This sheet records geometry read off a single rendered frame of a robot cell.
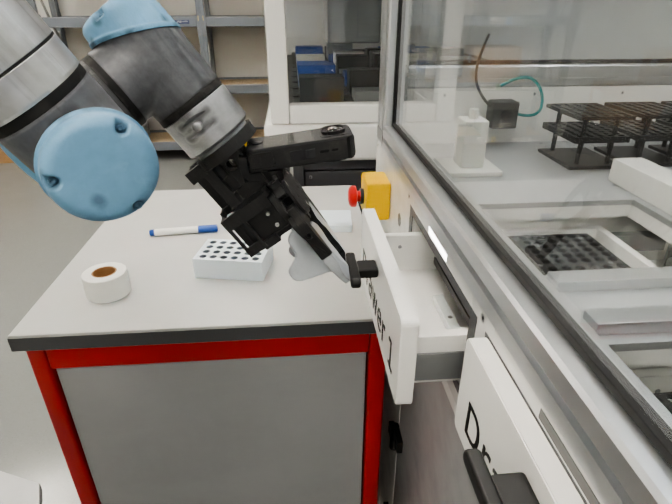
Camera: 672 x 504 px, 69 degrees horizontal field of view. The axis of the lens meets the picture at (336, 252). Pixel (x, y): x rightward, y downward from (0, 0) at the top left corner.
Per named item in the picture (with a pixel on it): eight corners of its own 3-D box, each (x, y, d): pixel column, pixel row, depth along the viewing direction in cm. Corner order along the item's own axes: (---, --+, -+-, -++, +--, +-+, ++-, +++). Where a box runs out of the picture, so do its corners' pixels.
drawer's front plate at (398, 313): (395, 408, 51) (402, 321, 46) (360, 272, 77) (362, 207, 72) (412, 407, 51) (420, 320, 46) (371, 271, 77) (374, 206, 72)
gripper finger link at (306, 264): (316, 301, 59) (269, 242, 57) (356, 275, 58) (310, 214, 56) (315, 313, 57) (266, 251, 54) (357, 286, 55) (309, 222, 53)
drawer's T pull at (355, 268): (351, 290, 57) (351, 280, 56) (344, 260, 64) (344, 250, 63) (381, 289, 57) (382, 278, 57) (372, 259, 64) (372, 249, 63)
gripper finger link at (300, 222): (320, 251, 57) (275, 192, 55) (333, 243, 57) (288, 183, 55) (319, 266, 53) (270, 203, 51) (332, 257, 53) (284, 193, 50)
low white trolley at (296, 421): (113, 619, 106) (6, 336, 72) (173, 408, 161) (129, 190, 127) (378, 596, 111) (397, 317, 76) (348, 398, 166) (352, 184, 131)
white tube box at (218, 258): (194, 277, 87) (191, 259, 85) (210, 256, 94) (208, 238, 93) (263, 281, 86) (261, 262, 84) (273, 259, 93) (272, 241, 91)
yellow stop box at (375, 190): (362, 221, 89) (363, 184, 86) (357, 206, 96) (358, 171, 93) (389, 220, 90) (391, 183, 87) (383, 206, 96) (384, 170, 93)
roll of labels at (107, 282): (133, 279, 86) (128, 259, 85) (129, 300, 80) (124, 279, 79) (90, 285, 85) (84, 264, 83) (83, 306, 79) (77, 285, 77)
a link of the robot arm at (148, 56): (74, 44, 48) (142, -7, 49) (155, 134, 52) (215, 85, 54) (66, 27, 41) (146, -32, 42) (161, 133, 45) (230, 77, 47)
